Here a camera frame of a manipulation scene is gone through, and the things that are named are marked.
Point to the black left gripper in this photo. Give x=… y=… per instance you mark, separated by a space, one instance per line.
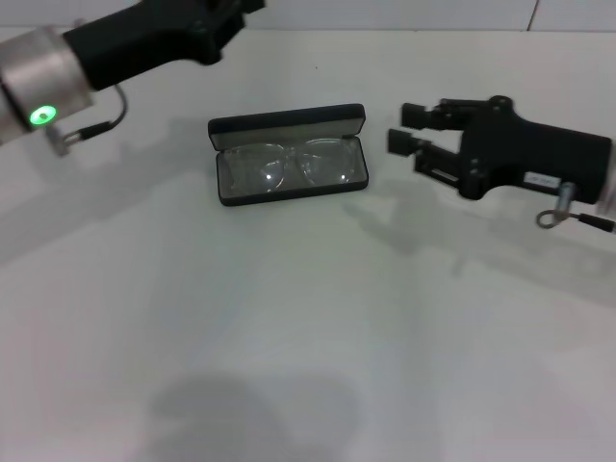
x=144 y=43

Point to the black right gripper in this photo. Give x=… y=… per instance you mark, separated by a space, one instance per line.
x=529 y=154

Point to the black glasses case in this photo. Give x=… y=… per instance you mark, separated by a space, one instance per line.
x=289 y=192

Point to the clear white glasses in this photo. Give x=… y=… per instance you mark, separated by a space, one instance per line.
x=269 y=166

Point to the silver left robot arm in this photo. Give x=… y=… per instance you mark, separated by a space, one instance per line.
x=38 y=82

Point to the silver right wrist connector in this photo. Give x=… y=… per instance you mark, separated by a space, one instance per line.
x=564 y=197

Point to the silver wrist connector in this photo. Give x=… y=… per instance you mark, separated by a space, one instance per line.
x=564 y=197
x=62 y=140

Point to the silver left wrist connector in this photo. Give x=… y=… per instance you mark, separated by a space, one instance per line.
x=62 y=140

